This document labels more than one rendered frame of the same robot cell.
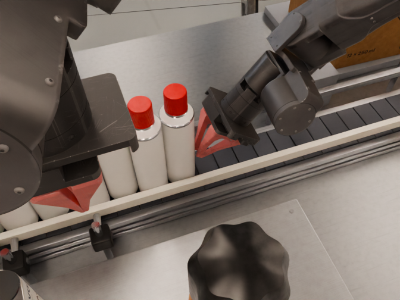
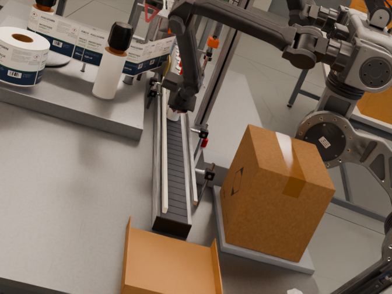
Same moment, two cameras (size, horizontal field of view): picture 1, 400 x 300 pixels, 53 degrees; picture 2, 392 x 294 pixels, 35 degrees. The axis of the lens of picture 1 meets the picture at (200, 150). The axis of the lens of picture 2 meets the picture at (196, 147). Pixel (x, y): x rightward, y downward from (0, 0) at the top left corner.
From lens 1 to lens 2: 236 cm
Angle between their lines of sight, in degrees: 75
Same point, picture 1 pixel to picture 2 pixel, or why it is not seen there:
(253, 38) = not seen: hidden behind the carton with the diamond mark
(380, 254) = (105, 144)
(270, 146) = (173, 139)
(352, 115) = (178, 163)
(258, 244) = (126, 25)
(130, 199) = (164, 98)
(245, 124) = (175, 97)
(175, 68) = not seen: hidden behind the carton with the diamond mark
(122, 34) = not seen: outside the picture
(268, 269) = (120, 24)
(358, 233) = (117, 146)
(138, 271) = (136, 97)
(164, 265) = (135, 100)
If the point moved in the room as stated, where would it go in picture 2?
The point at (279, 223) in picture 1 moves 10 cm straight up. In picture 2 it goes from (135, 121) to (143, 97)
